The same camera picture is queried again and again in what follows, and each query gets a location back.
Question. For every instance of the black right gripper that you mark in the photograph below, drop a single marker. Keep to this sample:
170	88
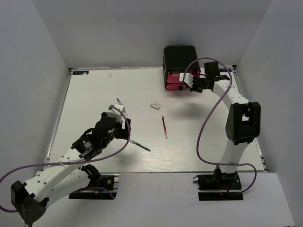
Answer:
194	88

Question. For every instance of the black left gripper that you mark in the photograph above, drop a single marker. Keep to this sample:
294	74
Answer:
123	133

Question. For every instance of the purple gel pen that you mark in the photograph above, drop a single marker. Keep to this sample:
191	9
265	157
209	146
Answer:
119	102

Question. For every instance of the pink top drawer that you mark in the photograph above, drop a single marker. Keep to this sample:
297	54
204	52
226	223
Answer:
173	76

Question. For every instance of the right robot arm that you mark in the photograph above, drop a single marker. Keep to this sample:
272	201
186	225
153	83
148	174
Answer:
243	121

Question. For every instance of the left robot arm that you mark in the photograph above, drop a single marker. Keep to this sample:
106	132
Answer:
71	173

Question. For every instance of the right logo sticker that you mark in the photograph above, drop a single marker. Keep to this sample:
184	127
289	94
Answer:
225	70

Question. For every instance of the logo sticker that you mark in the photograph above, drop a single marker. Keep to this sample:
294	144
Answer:
80	72
225	70

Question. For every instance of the green gel pen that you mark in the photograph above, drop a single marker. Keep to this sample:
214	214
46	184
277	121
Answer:
140	145

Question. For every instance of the black drawer cabinet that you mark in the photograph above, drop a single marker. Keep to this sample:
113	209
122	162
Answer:
177	58

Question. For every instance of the white eraser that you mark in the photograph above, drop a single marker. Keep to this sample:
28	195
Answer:
155	106

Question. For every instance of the left logo sticker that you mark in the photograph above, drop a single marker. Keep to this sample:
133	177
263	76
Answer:
80	72

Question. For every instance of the red gel pen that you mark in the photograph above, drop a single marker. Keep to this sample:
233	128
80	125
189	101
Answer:
164	127

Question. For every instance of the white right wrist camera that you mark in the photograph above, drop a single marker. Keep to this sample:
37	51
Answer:
186	79

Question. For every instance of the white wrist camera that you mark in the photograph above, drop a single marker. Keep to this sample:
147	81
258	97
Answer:
186	79
117	110

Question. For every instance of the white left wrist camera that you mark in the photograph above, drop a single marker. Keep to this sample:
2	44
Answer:
117	110

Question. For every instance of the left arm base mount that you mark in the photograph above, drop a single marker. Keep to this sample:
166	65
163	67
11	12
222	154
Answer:
95	185

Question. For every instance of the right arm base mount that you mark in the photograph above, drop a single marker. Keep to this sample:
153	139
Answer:
209	190

